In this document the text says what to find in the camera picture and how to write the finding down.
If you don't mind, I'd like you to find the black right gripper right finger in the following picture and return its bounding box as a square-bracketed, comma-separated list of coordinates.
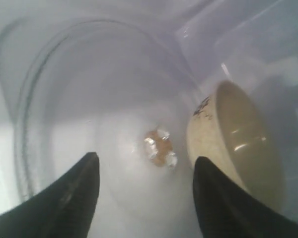
[193, 157, 298, 238]

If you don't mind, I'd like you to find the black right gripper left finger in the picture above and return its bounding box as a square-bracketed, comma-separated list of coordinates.
[0, 152, 100, 238]

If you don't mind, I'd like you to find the beige ceramic bowl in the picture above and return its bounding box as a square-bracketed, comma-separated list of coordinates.
[186, 81, 285, 201]

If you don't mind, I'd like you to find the white microwave oven body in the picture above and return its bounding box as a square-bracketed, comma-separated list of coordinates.
[0, 0, 298, 238]

